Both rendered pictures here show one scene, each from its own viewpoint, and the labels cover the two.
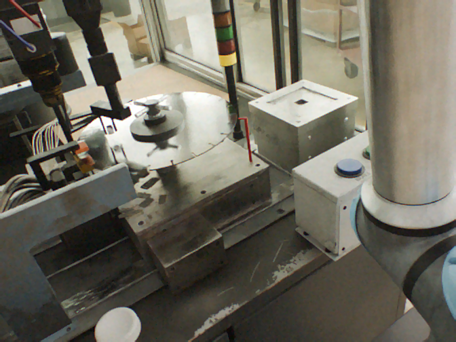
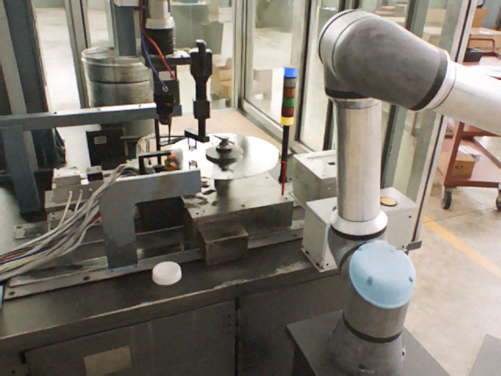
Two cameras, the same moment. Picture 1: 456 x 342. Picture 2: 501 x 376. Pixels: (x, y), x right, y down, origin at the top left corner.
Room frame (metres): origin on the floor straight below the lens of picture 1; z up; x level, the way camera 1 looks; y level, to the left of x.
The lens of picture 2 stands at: (-0.46, -0.05, 1.46)
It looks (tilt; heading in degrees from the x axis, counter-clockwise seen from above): 27 degrees down; 5
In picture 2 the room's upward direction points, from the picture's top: 2 degrees clockwise
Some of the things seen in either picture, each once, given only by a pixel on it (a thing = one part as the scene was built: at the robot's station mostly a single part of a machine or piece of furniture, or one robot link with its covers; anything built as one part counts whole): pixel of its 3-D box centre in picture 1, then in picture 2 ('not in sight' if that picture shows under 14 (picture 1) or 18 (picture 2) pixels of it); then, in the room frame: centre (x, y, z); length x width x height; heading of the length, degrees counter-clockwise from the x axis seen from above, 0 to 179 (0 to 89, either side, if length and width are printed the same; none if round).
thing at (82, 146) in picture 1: (63, 164); (157, 163); (0.63, 0.30, 0.95); 0.10 x 0.03 x 0.07; 117
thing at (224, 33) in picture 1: (223, 32); (288, 100); (0.97, -0.05, 1.05); 0.05 x 0.04 x 0.03; 27
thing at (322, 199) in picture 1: (368, 183); (358, 227); (0.58, -0.26, 0.82); 0.28 x 0.11 x 0.15; 117
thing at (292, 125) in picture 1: (302, 129); (329, 184); (0.82, -0.20, 0.82); 0.18 x 0.18 x 0.15; 27
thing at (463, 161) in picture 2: not in sight; (468, 120); (2.66, -1.31, 0.50); 0.92 x 0.51 x 0.99; 3
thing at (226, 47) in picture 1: (225, 45); (287, 110); (0.97, -0.05, 1.02); 0.05 x 0.04 x 0.03; 27
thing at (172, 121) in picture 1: (155, 119); (224, 150); (0.72, 0.13, 0.96); 0.11 x 0.11 x 0.03
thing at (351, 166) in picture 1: (349, 169); not in sight; (0.53, -0.21, 0.90); 0.04 x 0.04 x 0.02
